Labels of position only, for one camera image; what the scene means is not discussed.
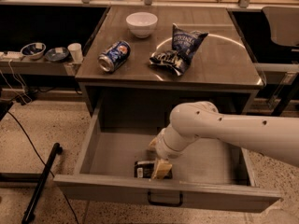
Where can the white power strip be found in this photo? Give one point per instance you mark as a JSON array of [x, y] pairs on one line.
[[10, 55]]

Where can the blue pepsi soda can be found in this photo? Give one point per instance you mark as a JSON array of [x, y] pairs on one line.
[[115, 56]]

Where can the grey open drawer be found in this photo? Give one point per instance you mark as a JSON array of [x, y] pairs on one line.
[[210, 174]]

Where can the grey wooden counter cabinet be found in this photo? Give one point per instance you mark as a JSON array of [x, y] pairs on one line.
[[220, 66]]

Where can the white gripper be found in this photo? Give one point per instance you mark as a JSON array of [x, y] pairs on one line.
[[162, 146]]

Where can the black pole on floor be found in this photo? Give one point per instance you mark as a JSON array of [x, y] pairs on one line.
[[29, 215]]

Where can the rxbar chocolate bar wrapper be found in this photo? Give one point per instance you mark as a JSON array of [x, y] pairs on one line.
[[144, 169]]

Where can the blue white bowl left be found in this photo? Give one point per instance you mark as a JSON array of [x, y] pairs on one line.
[[33, 51]]

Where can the blue chip bag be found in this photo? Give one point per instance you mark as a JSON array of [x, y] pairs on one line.
[[183, 47]]

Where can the white ceramic bowl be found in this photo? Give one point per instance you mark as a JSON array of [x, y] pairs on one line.
[[141, 24]]

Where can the dark blue small plate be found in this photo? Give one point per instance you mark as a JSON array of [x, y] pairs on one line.
[[57, 54]]

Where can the grey side shelf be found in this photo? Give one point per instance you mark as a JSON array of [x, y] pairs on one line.
[[42, 67]]

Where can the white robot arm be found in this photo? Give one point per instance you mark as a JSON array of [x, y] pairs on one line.
[[275, 137]]

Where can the black drawer handle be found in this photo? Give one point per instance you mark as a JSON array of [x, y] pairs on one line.
[[165, 199]]

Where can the white paper cup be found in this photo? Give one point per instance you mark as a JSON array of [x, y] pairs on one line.
[[76, 52]]

